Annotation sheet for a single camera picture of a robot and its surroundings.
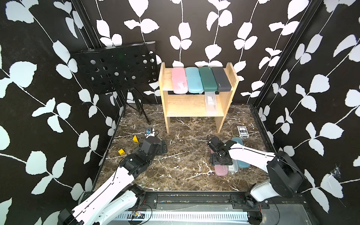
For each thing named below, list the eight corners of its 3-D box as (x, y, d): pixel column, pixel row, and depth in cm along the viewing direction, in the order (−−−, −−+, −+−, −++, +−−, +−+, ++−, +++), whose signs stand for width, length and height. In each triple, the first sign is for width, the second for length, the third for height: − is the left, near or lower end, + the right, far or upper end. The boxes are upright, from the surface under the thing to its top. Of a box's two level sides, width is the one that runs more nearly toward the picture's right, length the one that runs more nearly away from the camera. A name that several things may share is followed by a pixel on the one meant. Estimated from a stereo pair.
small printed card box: (240, 138, 102) (241, 136, 101) (237, 127, 109) (238, 125, 107) (248, 138, 103) (249, 136, 101) (245, 127, 109) (246, 125, 107)
